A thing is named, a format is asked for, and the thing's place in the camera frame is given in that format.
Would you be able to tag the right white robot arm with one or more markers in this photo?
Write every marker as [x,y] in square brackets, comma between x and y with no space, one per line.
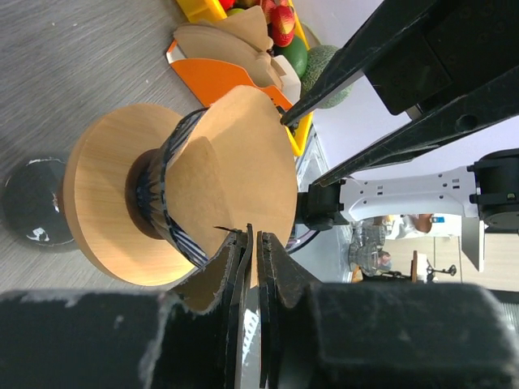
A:
[484,192]

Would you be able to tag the green lime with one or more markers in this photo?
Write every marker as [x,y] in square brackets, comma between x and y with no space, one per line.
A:
[296,54]

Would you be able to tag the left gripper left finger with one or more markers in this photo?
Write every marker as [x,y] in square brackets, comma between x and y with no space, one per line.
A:
[186,337]

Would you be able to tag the blue plastic coffee dripper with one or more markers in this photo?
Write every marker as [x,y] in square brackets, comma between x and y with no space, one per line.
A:
[157,186]

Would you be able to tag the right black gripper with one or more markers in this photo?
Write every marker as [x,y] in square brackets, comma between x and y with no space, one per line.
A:
[466,44]

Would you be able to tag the background glass carafes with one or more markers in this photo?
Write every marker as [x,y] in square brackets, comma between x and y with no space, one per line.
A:
[366,251]

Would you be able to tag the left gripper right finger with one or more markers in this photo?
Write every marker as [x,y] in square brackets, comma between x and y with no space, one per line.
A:
[383,334]

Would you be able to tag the brown paper coffee filter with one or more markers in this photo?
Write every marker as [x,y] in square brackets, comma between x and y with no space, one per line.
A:
[237,169]

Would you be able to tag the dark glass carafe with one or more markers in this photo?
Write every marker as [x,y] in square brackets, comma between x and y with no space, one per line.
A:
[31,207]

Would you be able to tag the red lychee bunch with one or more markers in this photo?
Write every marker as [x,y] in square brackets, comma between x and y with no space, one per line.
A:
[280,20]

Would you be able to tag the orange coffee filter box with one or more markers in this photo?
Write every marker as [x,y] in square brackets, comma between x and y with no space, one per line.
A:
[210,79]

